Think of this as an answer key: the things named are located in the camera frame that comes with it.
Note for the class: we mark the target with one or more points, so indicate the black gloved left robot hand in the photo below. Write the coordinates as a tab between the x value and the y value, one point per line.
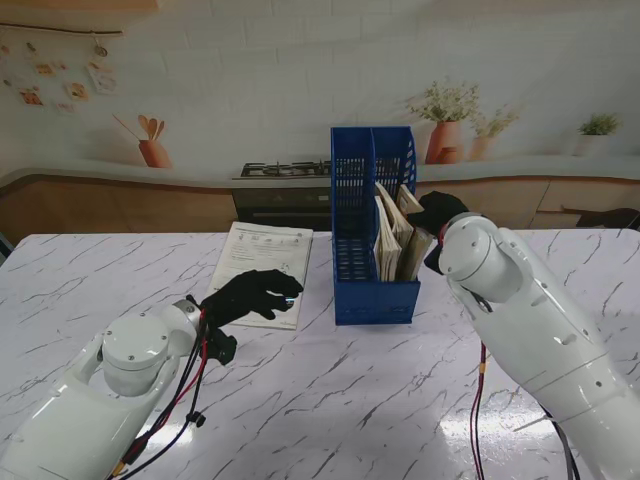
245	295

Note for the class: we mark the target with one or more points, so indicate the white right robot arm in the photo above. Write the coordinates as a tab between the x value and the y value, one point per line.
520	310

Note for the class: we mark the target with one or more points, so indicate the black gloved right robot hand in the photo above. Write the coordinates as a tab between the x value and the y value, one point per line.
440	210

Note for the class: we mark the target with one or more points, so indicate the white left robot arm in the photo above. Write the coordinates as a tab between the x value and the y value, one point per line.
110	380

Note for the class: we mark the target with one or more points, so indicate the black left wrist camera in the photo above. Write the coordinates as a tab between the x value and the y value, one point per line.
222	349

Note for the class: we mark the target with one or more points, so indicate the yellow and white cover book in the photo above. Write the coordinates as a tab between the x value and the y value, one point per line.
397	215

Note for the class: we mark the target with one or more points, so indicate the beige cover book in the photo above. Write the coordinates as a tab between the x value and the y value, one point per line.
417	250

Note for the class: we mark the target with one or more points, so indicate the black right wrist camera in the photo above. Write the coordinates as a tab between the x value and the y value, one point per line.
433	260

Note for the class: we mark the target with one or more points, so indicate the hanging white note card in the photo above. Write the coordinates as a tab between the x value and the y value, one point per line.
102	77

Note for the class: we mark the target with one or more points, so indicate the blue plastic file holder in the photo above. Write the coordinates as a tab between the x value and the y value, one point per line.
375	300

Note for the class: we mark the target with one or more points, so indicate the gas hob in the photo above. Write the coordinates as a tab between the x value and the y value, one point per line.
285	170

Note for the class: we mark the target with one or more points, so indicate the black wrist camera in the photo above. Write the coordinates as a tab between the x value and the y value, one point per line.
433	260
222	349

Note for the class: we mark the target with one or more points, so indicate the wooden hanging rail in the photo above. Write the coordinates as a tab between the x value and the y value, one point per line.
60	29

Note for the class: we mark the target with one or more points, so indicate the white printed worksheet booklet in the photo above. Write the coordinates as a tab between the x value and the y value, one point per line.
260	245

